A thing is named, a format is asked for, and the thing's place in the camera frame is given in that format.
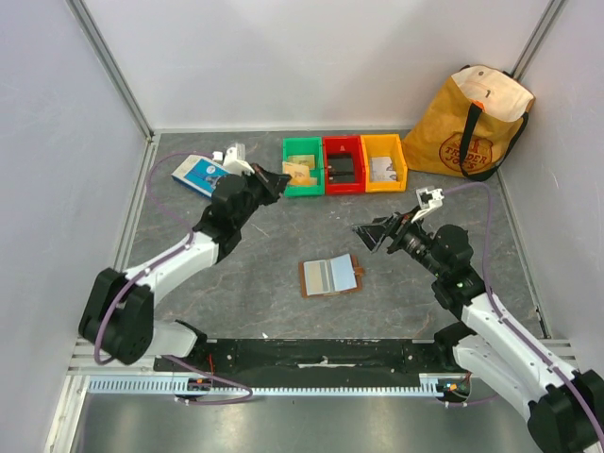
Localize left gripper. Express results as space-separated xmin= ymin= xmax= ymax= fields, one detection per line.
xmin=234 ymin=160 xmax=291 ymax=227

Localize gold VIP card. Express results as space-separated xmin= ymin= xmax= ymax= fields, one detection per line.
xmin=282 ymin=161 xmax=311 ymax=186

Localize brown leather card holder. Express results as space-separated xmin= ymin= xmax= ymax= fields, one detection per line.
xmin=298 ymin=254 xmax=365 ymax=298

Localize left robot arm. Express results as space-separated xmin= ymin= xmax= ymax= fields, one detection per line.
xmin=78 ymin=163 xmax=291 ymax=371

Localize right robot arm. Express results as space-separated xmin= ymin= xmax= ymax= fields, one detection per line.
xmin=352 ymin=212 xmax=603 ymax=452

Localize gold card upper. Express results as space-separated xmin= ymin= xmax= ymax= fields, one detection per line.
xmin=287 ymin=155 xmax=315 ymax=169

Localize silver card in yellow bin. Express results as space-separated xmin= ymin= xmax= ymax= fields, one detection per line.
xmin=369 ymin=156 xmax=397 ymax=182

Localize black cards in red bin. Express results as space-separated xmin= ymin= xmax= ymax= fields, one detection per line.
xmin=327 ymin=153 xmax=356 ymax=184

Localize green plastic bin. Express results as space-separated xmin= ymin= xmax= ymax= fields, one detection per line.
xmin=282 ymin=137 xmax=325 ymax=197

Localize red plastic bin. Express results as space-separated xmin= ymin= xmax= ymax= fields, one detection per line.
xmin=322 ymin=135 xmax=365 ymax=195

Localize blue and white box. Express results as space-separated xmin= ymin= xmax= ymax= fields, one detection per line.
xmin=172 ymin=155 xmax=228 ymax=198

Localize yellow plastic bin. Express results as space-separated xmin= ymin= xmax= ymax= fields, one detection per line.
xmin=361 ymin=134 xmax=408 ymax=193

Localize yellow Trader Joe's tote bag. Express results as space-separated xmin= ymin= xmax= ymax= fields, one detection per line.
xmin=401 ymin=65 xmax=535 ymax=182

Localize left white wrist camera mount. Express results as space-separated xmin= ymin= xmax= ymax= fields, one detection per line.
xmin=211 ymin=143 xmax=254 ymax=176

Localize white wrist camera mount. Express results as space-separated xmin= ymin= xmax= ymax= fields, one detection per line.
xmin=411 ymin=187 xmax=445 ymax=224
xmin=211 ymin=143 xmax=254 ymax=176

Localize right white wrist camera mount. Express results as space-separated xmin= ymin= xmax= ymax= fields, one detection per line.
xmin=411 ymin=187 xmax=445 ymax=224

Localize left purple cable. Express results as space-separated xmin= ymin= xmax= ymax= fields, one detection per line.
xmin=92 ymin=150 xmax=256 ymax=407

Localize slotted cable duct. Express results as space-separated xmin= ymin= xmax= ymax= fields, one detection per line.
xmin=88 ymin=376 xmax=459 ymax=397

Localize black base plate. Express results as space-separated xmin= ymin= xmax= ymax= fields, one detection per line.
xmin=184 ymin=339 xmax=465 ymax=388

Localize aluminium frame rail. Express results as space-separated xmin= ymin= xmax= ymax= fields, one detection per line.
xmin=69 ymin=339 xmax=579 ymax=377

